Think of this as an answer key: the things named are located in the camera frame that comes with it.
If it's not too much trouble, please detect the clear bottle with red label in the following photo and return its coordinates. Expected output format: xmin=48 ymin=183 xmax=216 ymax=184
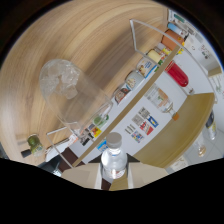
xmin=100 ymin=131 xmax=128 ymax=181

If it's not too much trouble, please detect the glass jar of limes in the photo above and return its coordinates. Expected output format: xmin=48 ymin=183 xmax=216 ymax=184
xmin=27 ymin=133 xmax=44 ymax=157

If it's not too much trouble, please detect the silver soda water can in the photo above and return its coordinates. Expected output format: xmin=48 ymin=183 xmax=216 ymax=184
xmin=204 ymin=111 xmax=218 ymax=141

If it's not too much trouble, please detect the blue liquid bottle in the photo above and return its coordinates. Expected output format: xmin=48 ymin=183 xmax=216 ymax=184
xmin=96 ymin=139 xmax=109 ymax=153

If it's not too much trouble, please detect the white notebook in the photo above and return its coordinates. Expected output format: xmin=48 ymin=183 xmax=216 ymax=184
xmin=44 ymin=138 xmax=73 ymax=162

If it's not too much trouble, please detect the green mug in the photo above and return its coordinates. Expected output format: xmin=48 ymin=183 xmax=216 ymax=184
xmin=93 ymin=113 xmax=109 ymax=128

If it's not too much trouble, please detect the glass jar with cork lid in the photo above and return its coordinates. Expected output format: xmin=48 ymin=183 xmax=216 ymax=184
xmin=193 ymin=133 xmax=208 ymax=158

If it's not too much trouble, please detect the clear bottle with cork stopper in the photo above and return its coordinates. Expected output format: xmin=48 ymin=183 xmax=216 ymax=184
xmin=144 ymin=83 xmax=180 ymax=122

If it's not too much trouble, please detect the clear glass with ice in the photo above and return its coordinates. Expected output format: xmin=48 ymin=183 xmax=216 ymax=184
xmin=39 ymin=58 xmax=114 ymax=134

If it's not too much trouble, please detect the white bowl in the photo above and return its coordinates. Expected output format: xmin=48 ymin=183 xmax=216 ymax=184
xmin=114 ymin=87 xmax=132 ymax=104
xmin=124 ymin=70 xmax=145 ymax=90

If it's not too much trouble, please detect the red liquid bottle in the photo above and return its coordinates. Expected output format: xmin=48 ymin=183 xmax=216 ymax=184
xmin=164 ymin=59 xmax=195 ymax=96

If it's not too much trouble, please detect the blue rimmed bowl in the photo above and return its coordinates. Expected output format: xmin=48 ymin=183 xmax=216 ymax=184
xmin=137 ymin=57 xmax=158 ymax=78

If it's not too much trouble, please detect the orange pot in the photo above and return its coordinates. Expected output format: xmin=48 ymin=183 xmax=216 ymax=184
xmin=162 ymin=29 xmax=185 ymax=51

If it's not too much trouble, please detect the red wall card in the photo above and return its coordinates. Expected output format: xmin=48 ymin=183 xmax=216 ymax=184
xmin=139 ymin=120 xmax=154 ymax=136

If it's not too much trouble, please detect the white frame wooden shelf rack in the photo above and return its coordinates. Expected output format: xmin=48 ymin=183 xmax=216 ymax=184
xmin=44 ymin=18 xmax=218 ymax=169

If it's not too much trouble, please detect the blue and yellow wall card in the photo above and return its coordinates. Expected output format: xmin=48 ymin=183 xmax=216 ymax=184
xmin=146 ymin=114 xmax=160 ymax=129

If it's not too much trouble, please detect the wooden wall shelf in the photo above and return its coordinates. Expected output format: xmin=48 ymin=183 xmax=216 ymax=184
xmin=206 ymin=64 xmax=223 ymax=78

